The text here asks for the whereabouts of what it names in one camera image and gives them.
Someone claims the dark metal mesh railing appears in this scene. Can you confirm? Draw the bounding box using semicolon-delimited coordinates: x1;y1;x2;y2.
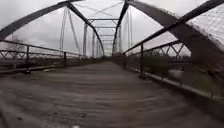
113;0;224;116

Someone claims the bare tree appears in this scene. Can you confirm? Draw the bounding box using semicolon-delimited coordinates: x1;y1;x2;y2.
6;35;28;53

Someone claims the dark metal lattice railing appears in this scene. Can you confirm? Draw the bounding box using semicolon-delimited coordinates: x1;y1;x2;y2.
0;39;101;75

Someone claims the steel truss bridge frame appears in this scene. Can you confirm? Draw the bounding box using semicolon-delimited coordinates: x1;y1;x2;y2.
0;0;224;68

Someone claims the weathered wooden plank bridge deck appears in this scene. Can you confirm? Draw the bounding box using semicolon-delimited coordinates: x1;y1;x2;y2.
0;60;224;128

